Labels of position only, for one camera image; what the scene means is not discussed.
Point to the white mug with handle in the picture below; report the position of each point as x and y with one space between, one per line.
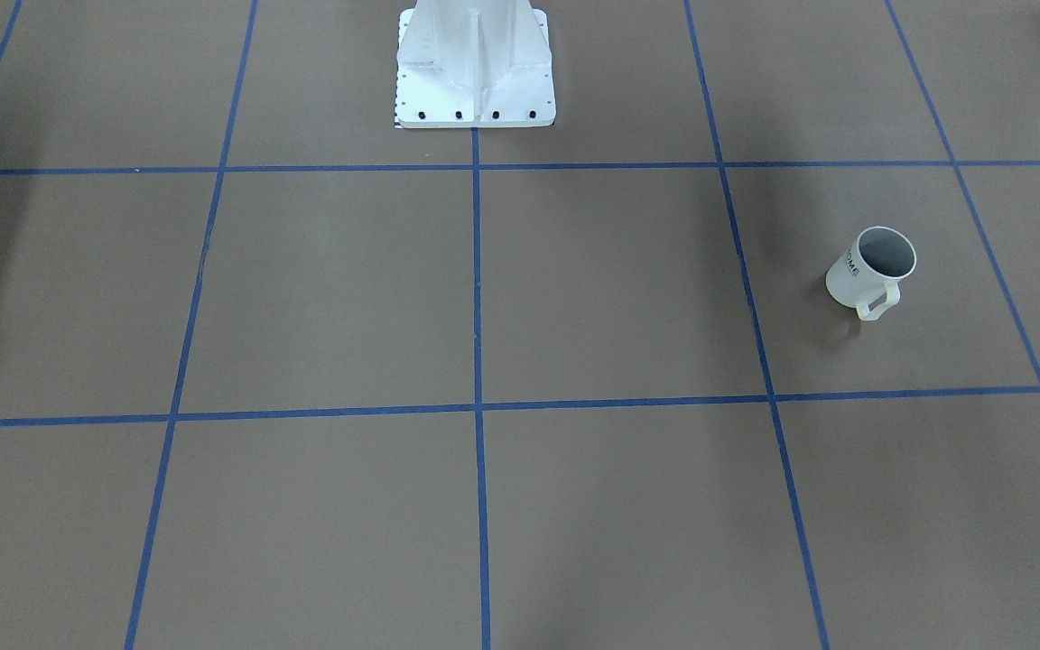
866 277

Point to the white metal stand base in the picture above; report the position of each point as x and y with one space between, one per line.
474 64

